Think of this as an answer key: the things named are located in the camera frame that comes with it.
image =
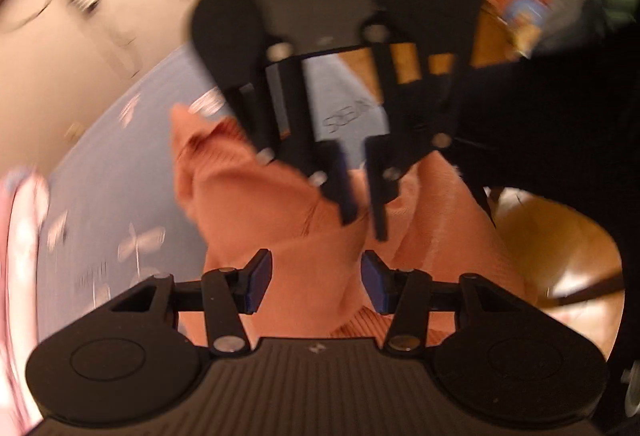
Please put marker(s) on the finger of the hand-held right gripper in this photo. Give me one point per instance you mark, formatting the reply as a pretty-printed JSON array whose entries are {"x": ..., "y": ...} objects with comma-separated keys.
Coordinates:
[
  {"x": 345, "y": 186},
  {"x": 377, "y": 196}
]

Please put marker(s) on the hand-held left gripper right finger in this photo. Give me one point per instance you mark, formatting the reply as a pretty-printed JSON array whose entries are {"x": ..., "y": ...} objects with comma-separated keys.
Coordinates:
[{"x": 375, "y": 283}]

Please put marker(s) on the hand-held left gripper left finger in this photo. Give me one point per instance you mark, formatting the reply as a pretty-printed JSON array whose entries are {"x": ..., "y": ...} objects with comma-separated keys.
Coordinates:
[{"x": 260, "y": 281}]

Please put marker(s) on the orange striped knit sweater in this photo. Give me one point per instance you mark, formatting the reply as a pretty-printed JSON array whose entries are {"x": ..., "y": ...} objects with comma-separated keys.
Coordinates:
[{"x": 280, "y": 216}]

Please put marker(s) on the blue floral bed sheet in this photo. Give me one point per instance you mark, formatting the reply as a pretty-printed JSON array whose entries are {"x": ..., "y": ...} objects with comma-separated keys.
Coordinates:
[{"x": 125, "y": 166}]

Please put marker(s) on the person's dark clothing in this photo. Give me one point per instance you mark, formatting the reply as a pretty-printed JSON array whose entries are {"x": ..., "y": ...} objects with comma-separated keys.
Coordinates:
[{"x": 550, "y": 116}]

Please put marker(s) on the pink floral quilt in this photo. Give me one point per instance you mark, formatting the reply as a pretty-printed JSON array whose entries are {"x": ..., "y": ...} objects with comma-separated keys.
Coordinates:
[{"x": 20, "y": 266}]

